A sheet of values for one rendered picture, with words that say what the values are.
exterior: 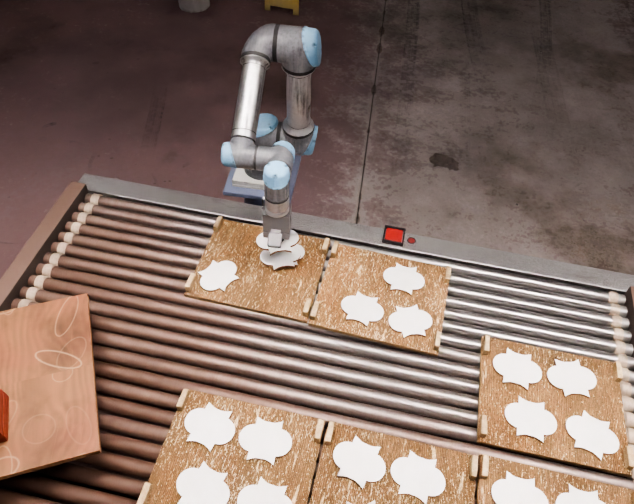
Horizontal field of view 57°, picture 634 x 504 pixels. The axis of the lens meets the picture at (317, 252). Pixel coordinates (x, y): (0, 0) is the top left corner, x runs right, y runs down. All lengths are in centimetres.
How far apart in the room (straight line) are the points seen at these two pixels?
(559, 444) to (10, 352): 153
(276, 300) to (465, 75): 322
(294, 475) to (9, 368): 82
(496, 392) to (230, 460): 78
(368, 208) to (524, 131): 137
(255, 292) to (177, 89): 274
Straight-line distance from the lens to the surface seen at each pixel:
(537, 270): 218
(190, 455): 168
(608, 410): 194
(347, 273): 198
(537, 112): 458
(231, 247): 205
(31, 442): 169
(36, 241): 221
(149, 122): 419
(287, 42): 194
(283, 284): 194
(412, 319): 189
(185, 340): 187
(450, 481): 169
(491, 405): 181
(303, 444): 167
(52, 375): 176
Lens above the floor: 248
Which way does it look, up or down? 50 degrees down
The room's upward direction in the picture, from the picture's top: 3 degrees clockwise
